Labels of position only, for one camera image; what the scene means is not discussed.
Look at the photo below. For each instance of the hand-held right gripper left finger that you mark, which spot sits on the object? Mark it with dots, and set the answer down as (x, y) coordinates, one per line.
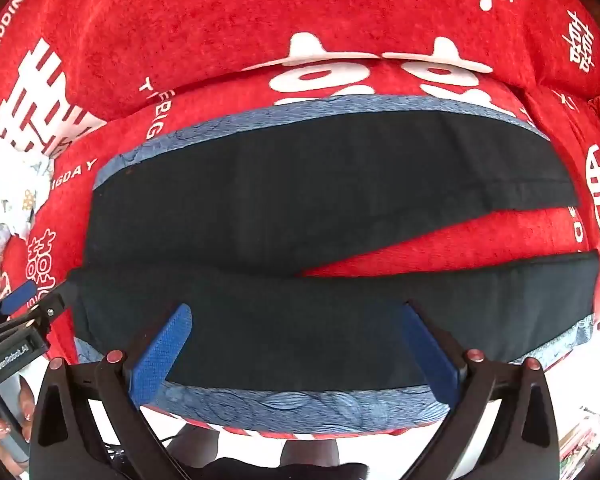
(162, 355)

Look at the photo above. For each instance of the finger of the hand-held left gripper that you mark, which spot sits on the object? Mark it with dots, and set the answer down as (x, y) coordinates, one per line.
(21, 295)
(55, 302)

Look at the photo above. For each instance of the red printed blanket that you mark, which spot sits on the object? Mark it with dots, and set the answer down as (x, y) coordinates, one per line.
(480, 240)

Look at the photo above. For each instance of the white patterned cloth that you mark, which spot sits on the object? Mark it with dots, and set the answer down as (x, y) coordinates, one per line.
(5, 185)

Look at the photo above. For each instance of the person's legs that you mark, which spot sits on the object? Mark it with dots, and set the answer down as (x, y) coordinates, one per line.
(305, 454)

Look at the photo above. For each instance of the red printed folded quilt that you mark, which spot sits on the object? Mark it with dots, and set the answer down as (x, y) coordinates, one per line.
(230, 10)

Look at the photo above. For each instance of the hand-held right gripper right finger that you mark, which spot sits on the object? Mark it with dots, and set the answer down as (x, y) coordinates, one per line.
(430, 355)

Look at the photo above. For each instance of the coloured packaging clutter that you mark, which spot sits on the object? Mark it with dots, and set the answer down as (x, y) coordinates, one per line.
(582, 440)

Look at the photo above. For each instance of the black pants with blue trim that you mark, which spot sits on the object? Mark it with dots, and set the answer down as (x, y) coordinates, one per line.
(305, 185)

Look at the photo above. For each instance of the person's left hand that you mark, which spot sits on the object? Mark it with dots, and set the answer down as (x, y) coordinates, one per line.
(0, 432)

